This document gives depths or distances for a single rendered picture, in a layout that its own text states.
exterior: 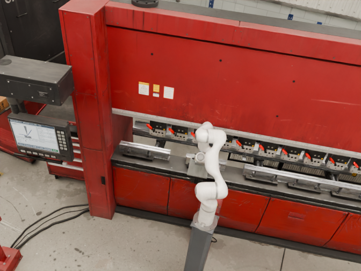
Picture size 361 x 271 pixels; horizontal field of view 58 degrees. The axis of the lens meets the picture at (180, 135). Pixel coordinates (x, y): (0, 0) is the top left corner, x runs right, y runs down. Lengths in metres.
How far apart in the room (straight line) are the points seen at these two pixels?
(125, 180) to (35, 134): 1.13
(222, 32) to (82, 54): 1.01
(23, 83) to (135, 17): 0.89
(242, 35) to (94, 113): 1.32
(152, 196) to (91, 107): 1.22
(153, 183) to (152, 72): 1.19
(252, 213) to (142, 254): 1.21
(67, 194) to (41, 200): 0.29
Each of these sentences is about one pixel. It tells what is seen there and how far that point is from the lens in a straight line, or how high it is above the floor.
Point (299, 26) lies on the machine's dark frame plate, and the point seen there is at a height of 2.30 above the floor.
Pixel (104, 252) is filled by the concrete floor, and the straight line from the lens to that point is 3.61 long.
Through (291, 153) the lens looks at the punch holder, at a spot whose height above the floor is 1.26.
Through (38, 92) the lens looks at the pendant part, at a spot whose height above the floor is 1.85.
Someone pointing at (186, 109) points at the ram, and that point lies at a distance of 2.73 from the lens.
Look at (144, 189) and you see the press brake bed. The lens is 3.39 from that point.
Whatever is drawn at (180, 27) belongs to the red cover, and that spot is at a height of 2.23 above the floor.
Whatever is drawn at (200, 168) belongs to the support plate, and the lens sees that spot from 2.97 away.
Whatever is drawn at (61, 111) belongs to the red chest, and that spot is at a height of 0.98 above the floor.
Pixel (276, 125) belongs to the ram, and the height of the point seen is 1.53.
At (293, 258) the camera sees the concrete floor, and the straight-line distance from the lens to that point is 3.88.
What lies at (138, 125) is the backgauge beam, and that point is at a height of 0.98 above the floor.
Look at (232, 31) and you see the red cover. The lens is 2.36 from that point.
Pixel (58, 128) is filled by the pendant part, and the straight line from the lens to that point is 2.48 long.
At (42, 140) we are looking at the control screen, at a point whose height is 1.42.
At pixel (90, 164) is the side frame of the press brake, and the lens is 3.20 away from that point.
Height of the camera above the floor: 3.12
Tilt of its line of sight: 40 degrees down
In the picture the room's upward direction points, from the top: 7 degrees clockwise
